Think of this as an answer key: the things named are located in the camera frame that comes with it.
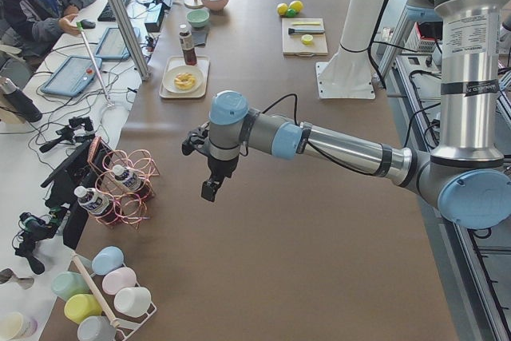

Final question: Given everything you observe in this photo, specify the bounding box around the white round plate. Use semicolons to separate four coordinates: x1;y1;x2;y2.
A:
163;65;204;93

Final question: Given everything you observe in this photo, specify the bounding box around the blue teach pendant near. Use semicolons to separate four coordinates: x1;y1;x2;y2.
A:
41;56;95;97

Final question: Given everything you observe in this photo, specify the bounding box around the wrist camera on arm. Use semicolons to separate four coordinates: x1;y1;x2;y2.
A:
181;121;209;156

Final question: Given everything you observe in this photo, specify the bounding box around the cream rabbit tray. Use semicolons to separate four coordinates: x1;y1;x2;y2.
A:
159;55;210;99

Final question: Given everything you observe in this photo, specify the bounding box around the half lemon slice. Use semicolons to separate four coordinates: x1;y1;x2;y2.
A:
301;34;314;45

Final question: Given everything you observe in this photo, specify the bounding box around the green bowl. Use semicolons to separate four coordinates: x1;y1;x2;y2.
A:
186;9;210;29

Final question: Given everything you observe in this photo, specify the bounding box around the yellow plastic knife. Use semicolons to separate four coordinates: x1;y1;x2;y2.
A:
291;21;321;26

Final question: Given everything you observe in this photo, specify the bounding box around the bamboo cutting board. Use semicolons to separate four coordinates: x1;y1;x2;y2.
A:
281;18;328;56

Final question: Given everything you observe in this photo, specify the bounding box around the green cup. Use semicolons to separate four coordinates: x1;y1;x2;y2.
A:
51;271;89;301

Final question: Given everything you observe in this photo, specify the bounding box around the blue teach pendant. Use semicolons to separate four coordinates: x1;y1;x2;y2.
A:
41;56;95;97
94;27;130;61

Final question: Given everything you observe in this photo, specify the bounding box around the blue teach pendant far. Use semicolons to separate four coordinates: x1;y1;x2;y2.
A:
94;27;130;61

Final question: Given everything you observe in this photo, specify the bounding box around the white cup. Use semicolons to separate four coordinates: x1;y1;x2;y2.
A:
114;287;152;318

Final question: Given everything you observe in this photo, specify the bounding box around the yellow lemon lower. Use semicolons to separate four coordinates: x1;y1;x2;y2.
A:
276;2;289;16

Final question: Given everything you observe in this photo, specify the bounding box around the aluminium frame post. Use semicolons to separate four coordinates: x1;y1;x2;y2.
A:
108;0;150;81

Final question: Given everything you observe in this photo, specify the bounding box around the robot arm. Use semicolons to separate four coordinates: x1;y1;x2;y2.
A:
200;0;510;229

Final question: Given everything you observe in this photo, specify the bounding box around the yellow lemon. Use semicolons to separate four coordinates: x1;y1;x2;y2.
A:
276;2;289;16
289;0;304;14

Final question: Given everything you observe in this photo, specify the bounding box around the black thermos bottle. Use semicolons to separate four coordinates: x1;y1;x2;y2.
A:
1;77;42;122

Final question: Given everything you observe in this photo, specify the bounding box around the grey cup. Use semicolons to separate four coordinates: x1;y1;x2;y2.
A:
77;316;116;341

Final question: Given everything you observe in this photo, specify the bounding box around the green lime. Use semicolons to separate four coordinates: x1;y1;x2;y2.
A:
285;8;297;18

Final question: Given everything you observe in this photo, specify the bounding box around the braided glazed donut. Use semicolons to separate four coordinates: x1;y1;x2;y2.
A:
173;72;196;90

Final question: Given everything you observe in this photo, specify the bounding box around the white cup rack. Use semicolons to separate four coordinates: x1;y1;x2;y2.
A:
71;251;157;340

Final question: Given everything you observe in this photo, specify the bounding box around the yellow lemon upper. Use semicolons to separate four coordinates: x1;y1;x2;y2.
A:
289;0;304;14

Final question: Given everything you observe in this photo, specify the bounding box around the pink cup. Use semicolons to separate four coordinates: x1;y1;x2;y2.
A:
102;267;137;295

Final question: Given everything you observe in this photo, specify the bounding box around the yellow cup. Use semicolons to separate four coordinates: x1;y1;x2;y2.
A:
64;294;102;324

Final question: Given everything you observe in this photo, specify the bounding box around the copper wire bottle rack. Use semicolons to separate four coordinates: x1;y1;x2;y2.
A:
87;137;160;228

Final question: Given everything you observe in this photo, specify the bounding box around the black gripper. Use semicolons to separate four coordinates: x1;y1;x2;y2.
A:
201;156;239;202

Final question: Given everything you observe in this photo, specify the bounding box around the steel cylinder muddler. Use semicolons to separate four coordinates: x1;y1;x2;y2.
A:
287;27;325;35

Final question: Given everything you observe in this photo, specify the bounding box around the blue cup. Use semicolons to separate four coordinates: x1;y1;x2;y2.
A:
92;246;124;276

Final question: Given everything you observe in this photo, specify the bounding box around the dark tea bottle on tray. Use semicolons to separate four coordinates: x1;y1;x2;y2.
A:
179;24;197;65

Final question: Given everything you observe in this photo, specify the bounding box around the grey folded cloth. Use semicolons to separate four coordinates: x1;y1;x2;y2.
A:
191;30;208;46

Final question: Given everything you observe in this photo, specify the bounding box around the tea bottle in rack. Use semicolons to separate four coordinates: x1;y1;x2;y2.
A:
73;185;118;225
112;165;148;197

